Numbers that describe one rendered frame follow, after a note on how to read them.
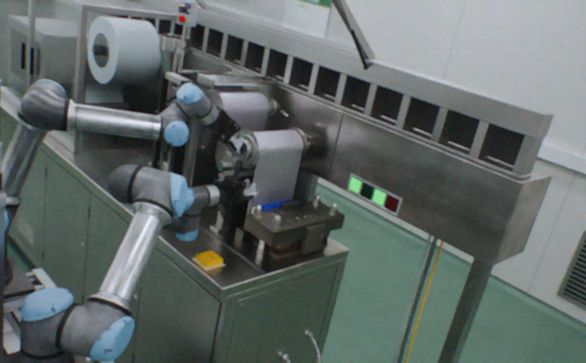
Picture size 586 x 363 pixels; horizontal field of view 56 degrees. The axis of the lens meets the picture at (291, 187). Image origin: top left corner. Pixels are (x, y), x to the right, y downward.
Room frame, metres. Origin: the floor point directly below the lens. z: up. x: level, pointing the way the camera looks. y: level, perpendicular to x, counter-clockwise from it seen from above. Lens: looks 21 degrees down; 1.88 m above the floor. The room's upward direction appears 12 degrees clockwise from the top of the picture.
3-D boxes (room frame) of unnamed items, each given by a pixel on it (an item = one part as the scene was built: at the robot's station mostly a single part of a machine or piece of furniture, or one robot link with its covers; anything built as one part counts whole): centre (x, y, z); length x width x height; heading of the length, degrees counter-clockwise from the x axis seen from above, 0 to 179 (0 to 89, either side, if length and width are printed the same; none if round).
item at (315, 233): (1.95, -0.12, 0.96); 0.10 x 0.03 x 0.11; 138
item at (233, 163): (1.99, 0.25, 1.05); 0.06 x 0.05 x 0.31; 138
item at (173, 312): (2.67, 0.86, 0.43); 2.52 x 0.64 x 0.86; 48
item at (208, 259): (1.72, 0.23, 0.91); 0.07 x 0.07 x 0.02; 48
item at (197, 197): (1.76, 0.33, 1.11); 0.11 x 0.08 x 0.09; 138
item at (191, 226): (1.76, 0.35, 1.01); 0.11 x 0.08 x 0.11; 84
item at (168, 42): (2.56, 0.66, 1.50); 0.14 x 0.14 x 0.06
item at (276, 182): (2.05, 0.07, 1.11); 0.23 x 0.01 x 0.18; 138
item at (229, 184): (1.87, 0.23, 1.12); 0.12 x 0.08 x 0.09; 138
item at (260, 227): (2.00, -0.05, 1.00); 0.40 x 0.16 x 0.06; 138
